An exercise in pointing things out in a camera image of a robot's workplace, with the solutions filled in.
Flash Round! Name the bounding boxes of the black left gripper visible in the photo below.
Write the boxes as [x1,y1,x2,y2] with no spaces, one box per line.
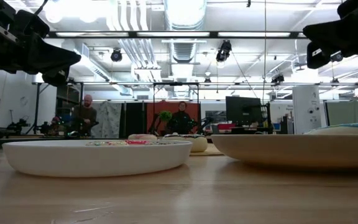
[0,0,82,86]

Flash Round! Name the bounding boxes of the large blue glazed donut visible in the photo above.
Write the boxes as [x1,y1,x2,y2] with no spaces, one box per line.
[304,121,358,136]

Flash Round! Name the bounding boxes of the small white glazed donut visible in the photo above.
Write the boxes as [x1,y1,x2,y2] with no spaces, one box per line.
[85,140,127,147]

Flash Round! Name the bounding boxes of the small cream object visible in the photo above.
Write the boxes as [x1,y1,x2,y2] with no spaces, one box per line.
[162,133,209,153]

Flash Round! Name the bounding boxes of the person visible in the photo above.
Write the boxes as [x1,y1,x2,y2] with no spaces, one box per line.
[71,94,99,138]
[167,101,199,135]

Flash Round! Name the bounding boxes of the green partition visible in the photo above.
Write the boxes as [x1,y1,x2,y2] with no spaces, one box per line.
[324,100,358,128]

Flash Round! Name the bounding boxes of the white pillar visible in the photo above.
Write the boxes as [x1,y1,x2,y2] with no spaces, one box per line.
[291,85,323,135]

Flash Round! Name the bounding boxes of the grey patterned curtain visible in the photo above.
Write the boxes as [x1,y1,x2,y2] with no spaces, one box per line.
[90,101,122,139]

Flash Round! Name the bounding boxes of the white round plate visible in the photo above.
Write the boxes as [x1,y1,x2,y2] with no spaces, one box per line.
[1,139,194,178]

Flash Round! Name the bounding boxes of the orange partition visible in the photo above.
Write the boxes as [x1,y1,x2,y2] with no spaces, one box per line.
[146,101,200,134]

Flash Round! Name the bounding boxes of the black computer monitor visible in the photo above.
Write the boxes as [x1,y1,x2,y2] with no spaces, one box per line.
[225,96,263,127]

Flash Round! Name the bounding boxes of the tan wooden bowl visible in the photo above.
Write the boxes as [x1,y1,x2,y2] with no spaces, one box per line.
[210,134,358,170]

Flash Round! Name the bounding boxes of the small green background plant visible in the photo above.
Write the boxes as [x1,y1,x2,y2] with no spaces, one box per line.
[159,110,173,123]

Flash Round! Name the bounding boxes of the round woven straw placemat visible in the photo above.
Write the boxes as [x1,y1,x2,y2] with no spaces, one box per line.
[190,143,226,156]

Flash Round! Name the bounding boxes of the black background workstation frame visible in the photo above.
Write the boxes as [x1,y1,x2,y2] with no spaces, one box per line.
[32,81,200,138]

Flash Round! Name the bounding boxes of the silver ventilation duct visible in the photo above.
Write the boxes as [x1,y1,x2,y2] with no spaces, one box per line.
[163,0,208,63]

